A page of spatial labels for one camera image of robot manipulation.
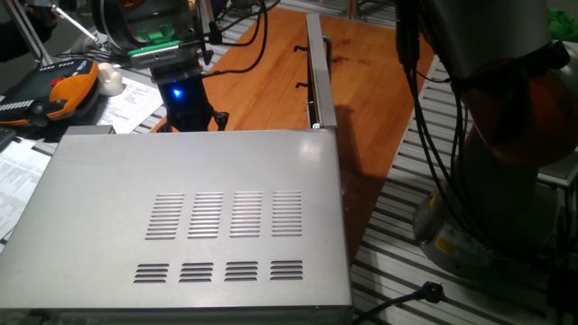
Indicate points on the wooden board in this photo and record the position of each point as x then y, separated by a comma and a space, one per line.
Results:
370, 90

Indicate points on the white duck figure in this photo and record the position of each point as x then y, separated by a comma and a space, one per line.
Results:
109, 81

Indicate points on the silver wrist camera green mount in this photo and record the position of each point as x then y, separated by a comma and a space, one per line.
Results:
162, 56

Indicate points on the silver microwave oven body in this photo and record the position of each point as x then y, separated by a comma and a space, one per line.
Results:
135, 180

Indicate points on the orange black teach pendant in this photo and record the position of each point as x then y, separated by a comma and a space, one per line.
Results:
68, 86

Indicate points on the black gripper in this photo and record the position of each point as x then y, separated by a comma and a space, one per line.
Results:
187, 108

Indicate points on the forearm in black sleeve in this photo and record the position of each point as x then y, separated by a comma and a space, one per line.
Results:
18, 40

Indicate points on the green cloth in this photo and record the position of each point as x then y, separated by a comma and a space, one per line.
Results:
564, 25

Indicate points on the silver orange robot arm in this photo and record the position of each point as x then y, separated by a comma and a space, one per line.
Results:
496, 36

